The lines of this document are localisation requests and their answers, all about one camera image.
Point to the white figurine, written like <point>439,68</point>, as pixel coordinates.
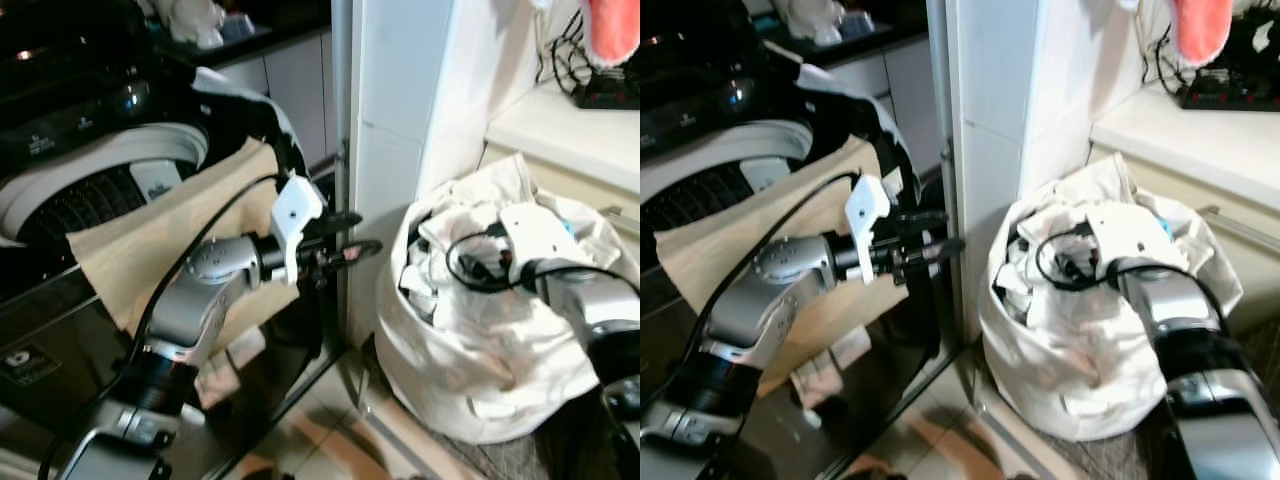
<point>195,20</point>
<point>812,18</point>

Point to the beige cloth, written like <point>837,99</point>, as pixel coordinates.
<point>740,250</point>
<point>150,245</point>

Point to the white crumpled garment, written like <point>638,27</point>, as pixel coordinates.
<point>1020,240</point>
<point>430,245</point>

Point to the black box with lights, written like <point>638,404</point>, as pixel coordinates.
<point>610,92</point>
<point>1235,92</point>

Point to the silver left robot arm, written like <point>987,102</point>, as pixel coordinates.
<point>760,300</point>
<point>195,300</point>

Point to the black top-loading washing machine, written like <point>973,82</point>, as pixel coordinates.
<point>700,110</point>
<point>70,120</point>

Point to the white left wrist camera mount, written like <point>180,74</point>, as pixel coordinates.
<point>295,210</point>
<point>866,210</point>

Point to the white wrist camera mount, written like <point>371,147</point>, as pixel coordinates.
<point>866,210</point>
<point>295,210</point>
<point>535,230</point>
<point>1125,230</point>

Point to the white counter cabinet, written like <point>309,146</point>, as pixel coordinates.
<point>570,130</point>
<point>1190,140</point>

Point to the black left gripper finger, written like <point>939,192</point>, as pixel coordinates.
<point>352,253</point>
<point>920,220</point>
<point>935,252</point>
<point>340,219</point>

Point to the orange hanging cloth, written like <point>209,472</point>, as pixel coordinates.
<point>612,30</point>
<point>1203,30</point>

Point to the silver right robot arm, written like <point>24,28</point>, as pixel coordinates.
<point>595,320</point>
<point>1190,340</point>

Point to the white background cabinet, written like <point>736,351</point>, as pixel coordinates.
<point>290,90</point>
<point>905,90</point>

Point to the brown woven floor mat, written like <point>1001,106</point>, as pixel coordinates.
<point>1110,455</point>
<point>540,450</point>

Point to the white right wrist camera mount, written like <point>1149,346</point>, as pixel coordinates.
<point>535,230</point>
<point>1125,230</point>

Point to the white fabric laundry bag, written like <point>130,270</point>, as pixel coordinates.
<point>1050,360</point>
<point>450,360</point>

